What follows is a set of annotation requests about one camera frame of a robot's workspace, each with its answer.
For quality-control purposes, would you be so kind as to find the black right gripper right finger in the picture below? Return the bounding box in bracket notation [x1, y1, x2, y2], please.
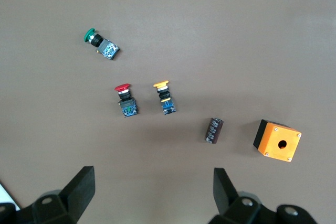
[208, 168, 276, 224]

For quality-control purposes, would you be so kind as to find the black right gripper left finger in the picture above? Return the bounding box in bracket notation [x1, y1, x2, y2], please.
[19, 166, 95, 224]

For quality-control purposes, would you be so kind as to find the green mushroom push button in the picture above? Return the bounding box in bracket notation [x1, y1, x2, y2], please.
[83, 27, 121, 61]

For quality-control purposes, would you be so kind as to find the orange and black button box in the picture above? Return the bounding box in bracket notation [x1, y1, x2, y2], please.
[253, 119, 302, 163]

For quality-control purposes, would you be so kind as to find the red mushroom push button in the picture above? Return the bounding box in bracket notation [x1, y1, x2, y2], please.
[114, 83, 139, 118]

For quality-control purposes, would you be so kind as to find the yellow mushroom push button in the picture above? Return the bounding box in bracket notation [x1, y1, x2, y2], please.
[153, 80, 177, 116]

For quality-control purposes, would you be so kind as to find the small black module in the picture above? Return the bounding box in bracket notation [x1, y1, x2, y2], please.
[204, 117, 225, 145]

